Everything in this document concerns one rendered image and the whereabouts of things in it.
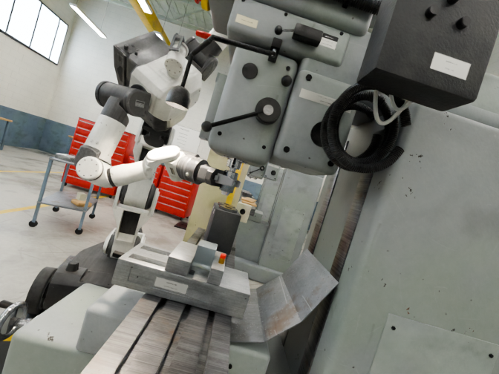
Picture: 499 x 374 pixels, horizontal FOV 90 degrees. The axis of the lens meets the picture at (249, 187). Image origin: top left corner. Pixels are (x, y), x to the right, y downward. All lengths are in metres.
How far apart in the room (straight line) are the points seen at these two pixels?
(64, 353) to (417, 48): 1.06
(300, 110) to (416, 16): 0.31
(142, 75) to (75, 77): 11.05
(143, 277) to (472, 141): 0.87
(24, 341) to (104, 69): 11.12
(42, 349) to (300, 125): 0.90
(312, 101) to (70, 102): 11.51
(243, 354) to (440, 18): 0.85
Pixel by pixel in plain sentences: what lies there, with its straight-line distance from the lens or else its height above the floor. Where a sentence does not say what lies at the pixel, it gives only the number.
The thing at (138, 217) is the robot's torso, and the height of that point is 0.89.
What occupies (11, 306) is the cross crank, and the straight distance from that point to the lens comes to 1.15.
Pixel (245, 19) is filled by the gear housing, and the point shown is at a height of 1.67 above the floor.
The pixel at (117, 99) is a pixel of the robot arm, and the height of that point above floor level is 1.39.
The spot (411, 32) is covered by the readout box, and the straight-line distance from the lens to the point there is 0.59.
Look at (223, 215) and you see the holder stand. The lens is 1.13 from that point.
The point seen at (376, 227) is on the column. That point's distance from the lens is 0.68.
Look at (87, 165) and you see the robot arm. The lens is 0.96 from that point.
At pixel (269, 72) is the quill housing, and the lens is 0.78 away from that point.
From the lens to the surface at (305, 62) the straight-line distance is 0.80.
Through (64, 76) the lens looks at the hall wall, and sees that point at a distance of 12.35.
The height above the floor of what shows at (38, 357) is 0.66.
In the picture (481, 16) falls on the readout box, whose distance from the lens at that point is 0.68.
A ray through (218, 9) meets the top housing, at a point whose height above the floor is 1.73.
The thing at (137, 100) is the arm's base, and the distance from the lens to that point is 1.02.
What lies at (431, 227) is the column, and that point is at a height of 1.28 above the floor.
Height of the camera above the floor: 1.26
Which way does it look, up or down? 2 degrees down
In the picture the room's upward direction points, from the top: 17 degrees clockwise
